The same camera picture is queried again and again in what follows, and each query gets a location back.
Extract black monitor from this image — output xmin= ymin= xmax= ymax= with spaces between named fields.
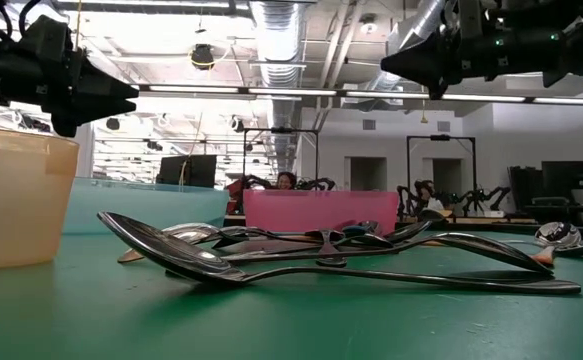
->
xmin=155 ymin=153 xmax=219 ymax=190

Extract wooden workbench grey legs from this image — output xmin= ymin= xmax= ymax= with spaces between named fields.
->
xmin=395 ymin=208 xmax=540 ymax=225

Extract pink plastic bin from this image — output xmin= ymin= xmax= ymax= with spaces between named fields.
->
xmin=243 ymin=188 xmax=401 ymax=235

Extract person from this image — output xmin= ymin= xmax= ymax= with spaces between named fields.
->
xmin=275 ymin=170 xmax=298 ymax=191
xmin=418 ymin=179 xmax=447 ymax=212

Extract black monitor bank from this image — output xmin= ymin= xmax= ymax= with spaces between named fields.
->
xmin=508 ymin=159 xmax=583 ymax=217

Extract silver ventilation duct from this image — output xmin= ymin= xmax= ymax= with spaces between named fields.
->
xmin=370 ymin=0 xmax=447 ymax=101
xmin=248 ymin=0 xmax=306 ymax=174

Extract black ceiling camera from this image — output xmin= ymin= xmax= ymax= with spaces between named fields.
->
xmin=189 ymin=43 xmax=216 ymax=71

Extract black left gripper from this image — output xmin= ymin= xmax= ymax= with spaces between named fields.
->
xmin=20 ymin=14 xmax=140 ymax=138

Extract black gantry frame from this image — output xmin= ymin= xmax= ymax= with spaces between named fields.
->
xmin=242 ymin=126 xmax=321 ymax=191
xmin=405 ymin=133 xmax=478 ymax=214

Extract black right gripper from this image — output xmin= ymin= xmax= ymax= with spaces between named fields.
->
xmin=380 ymin=0 xmax=583 ymax=100

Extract long ceiling light strip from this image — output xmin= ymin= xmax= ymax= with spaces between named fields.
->
xmin=135 ymin=83 xmax=583 ymax=106

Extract amber translucent plastic bin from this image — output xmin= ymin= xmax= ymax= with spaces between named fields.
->
xmin=0 ymin=124 xmax=81 ymax=270

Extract green table mat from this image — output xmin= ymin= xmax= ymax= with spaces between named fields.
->
xmin=0 ymin=219 xmax=583 ymax=360

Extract large foreground steel spoon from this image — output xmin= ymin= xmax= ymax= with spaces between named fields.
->
xmin=96 ymin=210 xmax=583 ymax=296

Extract teal translucent plastic bin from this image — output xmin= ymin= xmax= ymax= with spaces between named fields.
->
xmin=63 ymin=177 xmax=231 ymax=236

